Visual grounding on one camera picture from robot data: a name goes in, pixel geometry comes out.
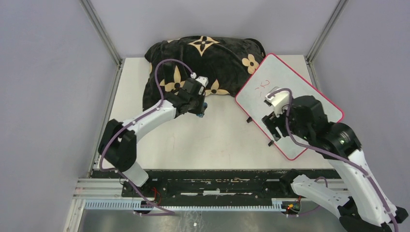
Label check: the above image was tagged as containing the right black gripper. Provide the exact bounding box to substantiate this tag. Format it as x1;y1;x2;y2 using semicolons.
262;100;312;141

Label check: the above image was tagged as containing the blue whiteboard eraser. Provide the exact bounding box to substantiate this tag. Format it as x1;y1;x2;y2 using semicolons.
196;102;208;118

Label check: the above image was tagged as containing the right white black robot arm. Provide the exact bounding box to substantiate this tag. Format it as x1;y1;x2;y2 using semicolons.
262;93;408;232

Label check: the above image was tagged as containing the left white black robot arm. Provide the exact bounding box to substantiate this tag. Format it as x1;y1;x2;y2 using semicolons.
98;76;208;197

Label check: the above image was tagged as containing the pink framed whiteboard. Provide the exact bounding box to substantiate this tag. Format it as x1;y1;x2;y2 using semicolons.
235;54;344;160

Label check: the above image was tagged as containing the black floral plush blanket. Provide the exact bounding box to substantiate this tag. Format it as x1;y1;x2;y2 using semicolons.
142;36;266;110

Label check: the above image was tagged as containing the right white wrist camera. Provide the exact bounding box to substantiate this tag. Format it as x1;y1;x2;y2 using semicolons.
264;87;292;116

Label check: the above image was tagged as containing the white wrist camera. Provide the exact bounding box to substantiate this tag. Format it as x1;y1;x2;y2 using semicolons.
195;76;208;95
264;87;292;116

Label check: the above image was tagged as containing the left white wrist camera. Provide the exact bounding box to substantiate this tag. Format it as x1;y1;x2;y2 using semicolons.
195;76;208;95

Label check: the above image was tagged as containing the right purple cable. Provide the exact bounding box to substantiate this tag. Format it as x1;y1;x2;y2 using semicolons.
267;87;400;232

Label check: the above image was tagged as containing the right aluminium frame post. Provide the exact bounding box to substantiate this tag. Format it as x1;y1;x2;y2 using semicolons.
305;0;349;64

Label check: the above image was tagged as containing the aluminium frame post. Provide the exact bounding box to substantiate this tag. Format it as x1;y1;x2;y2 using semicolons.
305;0;349;64
79;0;122;66

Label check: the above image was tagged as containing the left aluminium frame post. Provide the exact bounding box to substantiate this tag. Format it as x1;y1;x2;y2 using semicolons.
79;0;122;66

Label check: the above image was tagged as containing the white slotted cable duct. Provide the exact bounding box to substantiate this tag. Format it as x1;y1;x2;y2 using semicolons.
84;199;286;212

